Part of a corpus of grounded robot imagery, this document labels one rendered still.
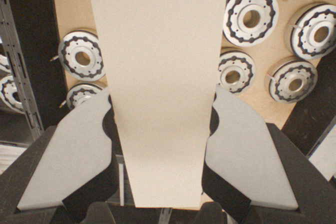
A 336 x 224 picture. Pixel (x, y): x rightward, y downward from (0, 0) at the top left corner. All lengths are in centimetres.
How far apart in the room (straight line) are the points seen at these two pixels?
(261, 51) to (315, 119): 19
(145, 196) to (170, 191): 2
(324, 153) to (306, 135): 50
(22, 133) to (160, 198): 40
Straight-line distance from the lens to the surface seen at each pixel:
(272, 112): 52
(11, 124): 56
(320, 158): 102
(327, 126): 47
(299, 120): 53
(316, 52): 45
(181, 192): 17
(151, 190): 17
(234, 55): 37
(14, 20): 35
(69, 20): 41
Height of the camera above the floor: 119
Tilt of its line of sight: 60 degrees down
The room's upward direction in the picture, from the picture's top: 179 degrees counter-clockwise
